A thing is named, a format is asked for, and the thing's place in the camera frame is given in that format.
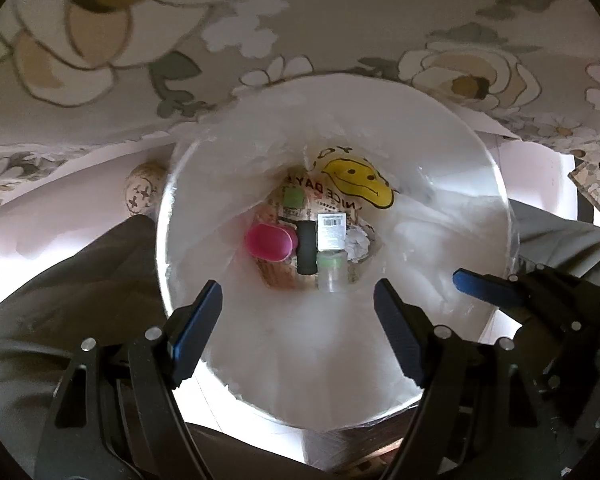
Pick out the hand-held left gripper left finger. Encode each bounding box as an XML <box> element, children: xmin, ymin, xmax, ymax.
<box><xmin>32</xmin><ymin>280</ymin><xmax>223</xmax><ymax>480</ymax></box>

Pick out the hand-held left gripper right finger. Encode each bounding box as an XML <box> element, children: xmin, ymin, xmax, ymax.
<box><xmin>373</xmin><ymin>278</ymin><xmax>571</xmax><ymax>480</ymax></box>

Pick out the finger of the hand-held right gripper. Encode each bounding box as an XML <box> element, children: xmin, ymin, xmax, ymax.
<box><xmin>452</xmin><ymin>268</ymin><xmax>536</xmax><ymax>311</ymax></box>

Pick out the paper ball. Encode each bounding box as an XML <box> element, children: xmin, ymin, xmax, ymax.
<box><xmin>345</xmin><ymin>229</ymin><xmax>374</xmax><ymax>262</ymax></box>

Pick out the clear plastic bottle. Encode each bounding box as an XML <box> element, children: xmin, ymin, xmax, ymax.
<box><xmin>315</xmin><ymin>212</ymin><xmax>349</xmax><ymax>294</ymax></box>

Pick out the pink plastic container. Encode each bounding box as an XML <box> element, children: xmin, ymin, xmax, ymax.
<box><xmin>245</xmin><ymin>224</ymin><xmax>297</xmax><ymax>264</ymax></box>

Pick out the black cylinder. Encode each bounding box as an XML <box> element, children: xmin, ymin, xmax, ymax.
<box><xmin>296</xmin><ymin>220</ymin><xmax>319</xmax><ymax>276</ymax></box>

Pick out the white round bin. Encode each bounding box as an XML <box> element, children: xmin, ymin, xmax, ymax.
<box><xmin>155</xmin><ymin>74</ymin><xmax>518</xmax><ymax>473</ymax></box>

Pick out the smiley print plastic bag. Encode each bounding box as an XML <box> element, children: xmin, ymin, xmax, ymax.
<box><xmin>156</xmin><ymin>75</ymin><xmax>517</xmax><ymax>431</ymax></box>

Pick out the person's right leg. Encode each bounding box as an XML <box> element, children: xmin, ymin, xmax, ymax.
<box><xmin>509</xmin><ymin>199</ymin><xmax>600</xmax><ymax>273</ymax></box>

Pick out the person's leg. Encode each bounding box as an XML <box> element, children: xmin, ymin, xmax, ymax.
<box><xmin>509</xmin><ymin>199</ymin><xmax>600</xmax><ymax>273</ymax></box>
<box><xmin>0</xmin><ymin>215</ymin><xmax>306</xmax><ymax>480</ymax></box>

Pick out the person's left leg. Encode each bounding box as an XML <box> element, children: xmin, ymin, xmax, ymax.
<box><xmin>0</xmin><ymin>215</ymin><xmax>306</xmax><ymax>480</ymax></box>

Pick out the beige patterned slipper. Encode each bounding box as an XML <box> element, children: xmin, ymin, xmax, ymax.
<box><xmin>124</xmin><ymin>161</ymin><xmax>170</xmax><ymax>219</ymax></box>

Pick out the floral bear blanket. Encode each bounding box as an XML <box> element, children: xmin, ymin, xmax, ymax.
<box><xmin>0</xmin><ymin>0</ymin><xmax>600</xmax><ymax>241</ymax></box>

